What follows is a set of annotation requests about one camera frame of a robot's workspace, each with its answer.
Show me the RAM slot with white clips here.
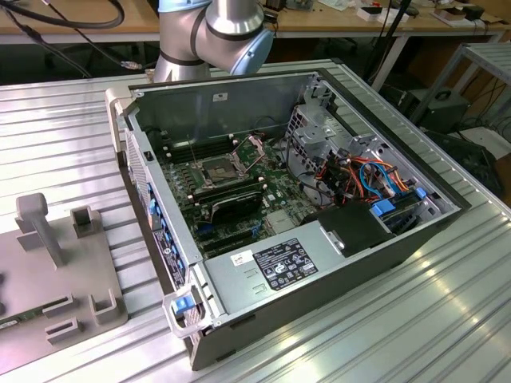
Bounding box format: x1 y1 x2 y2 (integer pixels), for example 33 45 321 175
166 142 240 163
160 132 237 152

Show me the CPU socket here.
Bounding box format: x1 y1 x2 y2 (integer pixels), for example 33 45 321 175
194 153 248 188

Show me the green RAM stick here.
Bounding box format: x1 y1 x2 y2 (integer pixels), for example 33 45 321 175
0 310 43 332

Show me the green motherboard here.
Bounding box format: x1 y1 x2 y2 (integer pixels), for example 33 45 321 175
153 131 324 260

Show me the silver metal drive cage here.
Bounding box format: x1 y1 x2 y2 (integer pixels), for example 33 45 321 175
285 73 386 188

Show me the black box with handle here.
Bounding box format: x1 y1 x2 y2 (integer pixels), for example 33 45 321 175
401 88 473 135

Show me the grey metal shelf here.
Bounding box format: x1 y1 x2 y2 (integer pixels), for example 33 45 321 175
410 41 511 124

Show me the silver chipset heatsink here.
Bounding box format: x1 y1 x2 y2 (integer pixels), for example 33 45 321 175
266 210 295 235

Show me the black installed RAM stick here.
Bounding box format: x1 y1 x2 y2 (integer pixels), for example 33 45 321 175
190 175 264 199
194 180 268 205

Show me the black graphics card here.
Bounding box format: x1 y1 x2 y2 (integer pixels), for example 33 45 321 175
207 190 265 225

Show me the brown cardboard piece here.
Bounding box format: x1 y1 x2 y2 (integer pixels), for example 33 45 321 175
433 6 505 28

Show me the thin metal locking lever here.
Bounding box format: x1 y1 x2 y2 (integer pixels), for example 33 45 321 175
185 134 198 166

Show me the orange power wire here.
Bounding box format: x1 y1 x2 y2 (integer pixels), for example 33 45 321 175
315 156 374 200

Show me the white box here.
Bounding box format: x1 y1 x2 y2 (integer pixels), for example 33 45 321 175
356 6 410 24

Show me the black PC side panel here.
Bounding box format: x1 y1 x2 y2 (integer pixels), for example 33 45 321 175
422 129 507 196

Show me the blue disk carrier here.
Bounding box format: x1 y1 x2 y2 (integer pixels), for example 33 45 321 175
369 190 434 237

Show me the wooden desk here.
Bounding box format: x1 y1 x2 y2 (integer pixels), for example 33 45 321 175
0 0 511 45

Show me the open grey PC case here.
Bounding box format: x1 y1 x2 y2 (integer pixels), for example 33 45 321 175
104 68 473 372

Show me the black plastic shroud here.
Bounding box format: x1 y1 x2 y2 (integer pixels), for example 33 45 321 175
299 202 397 259

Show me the grey parts rack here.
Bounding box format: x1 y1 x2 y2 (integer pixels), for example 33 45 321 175
0 193 129 354

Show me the blue data wire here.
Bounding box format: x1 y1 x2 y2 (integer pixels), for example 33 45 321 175
358 158 414 199

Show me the silver power supply unit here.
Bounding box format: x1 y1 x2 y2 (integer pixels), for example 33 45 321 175
202 221 349 318

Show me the blue case latch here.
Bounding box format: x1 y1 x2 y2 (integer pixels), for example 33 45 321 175
170 297 189 318

